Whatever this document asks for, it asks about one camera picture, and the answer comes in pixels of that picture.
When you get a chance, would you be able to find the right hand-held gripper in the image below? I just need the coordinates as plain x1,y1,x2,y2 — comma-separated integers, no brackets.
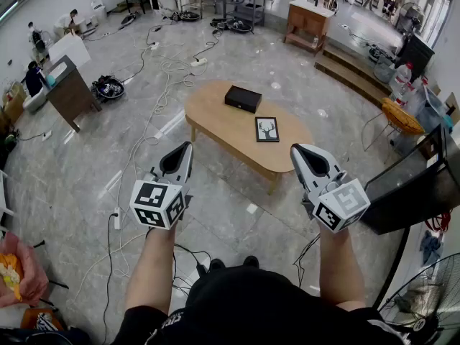
290,143,371,234

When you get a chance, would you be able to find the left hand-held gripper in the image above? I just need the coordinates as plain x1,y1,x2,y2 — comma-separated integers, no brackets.
129,141,194,231

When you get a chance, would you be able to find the framed deer picture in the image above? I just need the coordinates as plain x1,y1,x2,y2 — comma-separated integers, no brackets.
254,116,280,143

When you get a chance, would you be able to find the person's left forearm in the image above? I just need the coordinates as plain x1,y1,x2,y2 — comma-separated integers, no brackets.
125,224,178,316

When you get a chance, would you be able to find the person's right forearm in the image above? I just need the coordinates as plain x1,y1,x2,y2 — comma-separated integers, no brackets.
318,224,367,312

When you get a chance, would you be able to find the wooden coffee table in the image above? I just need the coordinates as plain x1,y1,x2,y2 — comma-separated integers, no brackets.
183,80,316,196

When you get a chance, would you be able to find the black rectangular box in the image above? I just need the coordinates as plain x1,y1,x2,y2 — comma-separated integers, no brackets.
224,85,262,114

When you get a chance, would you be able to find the wooden step platform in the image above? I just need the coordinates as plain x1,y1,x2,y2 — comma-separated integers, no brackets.
314,43,392,109

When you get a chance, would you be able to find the orange woven metal chair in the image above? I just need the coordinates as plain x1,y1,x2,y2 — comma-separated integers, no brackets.
361,97,427,154

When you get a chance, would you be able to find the clear red label bottle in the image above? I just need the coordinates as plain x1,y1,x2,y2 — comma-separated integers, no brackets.
395,84,415,108

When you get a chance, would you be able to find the clear plastic basin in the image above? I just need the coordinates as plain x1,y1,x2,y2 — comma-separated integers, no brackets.
372,57,396,84

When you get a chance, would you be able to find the large clear water jug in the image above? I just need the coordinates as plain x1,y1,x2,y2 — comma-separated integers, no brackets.
389,62,414,102

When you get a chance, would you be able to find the dark wooden vanity cabinet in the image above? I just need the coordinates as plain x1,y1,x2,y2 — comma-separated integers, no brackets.
42,55,103,133

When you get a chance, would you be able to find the clear blue plastic bag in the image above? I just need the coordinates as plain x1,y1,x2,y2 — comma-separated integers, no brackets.
409,84,454,132

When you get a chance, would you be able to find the blue cloth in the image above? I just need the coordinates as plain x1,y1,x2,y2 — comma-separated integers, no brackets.
419,230,445,267

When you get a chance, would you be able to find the wooden sideboard white top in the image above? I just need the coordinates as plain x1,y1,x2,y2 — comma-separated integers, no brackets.
283,0,336,56

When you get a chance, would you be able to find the black bin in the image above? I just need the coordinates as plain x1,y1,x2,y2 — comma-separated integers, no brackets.
395,32,436,82

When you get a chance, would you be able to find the person's black clothing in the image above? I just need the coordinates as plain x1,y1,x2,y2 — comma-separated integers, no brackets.
111,264,409,345

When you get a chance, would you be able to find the cardboard box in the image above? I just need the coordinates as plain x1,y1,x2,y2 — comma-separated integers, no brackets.
1,80,28,125

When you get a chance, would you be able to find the white shelf rack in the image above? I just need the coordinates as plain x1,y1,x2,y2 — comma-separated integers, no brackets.
0,170,15,229

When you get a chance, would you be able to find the grey standing fan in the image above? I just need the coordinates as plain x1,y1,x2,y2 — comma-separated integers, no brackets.
395,1,427,34

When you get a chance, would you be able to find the black floor fan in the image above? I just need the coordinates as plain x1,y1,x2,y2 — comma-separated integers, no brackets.
379,252,460,345

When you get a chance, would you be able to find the orange box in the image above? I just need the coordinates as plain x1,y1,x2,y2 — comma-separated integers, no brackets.
20,307,65,332

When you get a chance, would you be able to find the long white cable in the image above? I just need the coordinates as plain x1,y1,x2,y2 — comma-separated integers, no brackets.
73,47,208,301

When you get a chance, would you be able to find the black cable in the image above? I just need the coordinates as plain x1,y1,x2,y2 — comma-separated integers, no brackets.
293,234,321,289
172,242,213,298

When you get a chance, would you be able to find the round black cable-filled base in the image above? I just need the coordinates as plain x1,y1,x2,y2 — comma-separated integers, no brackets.
91,74,126,102

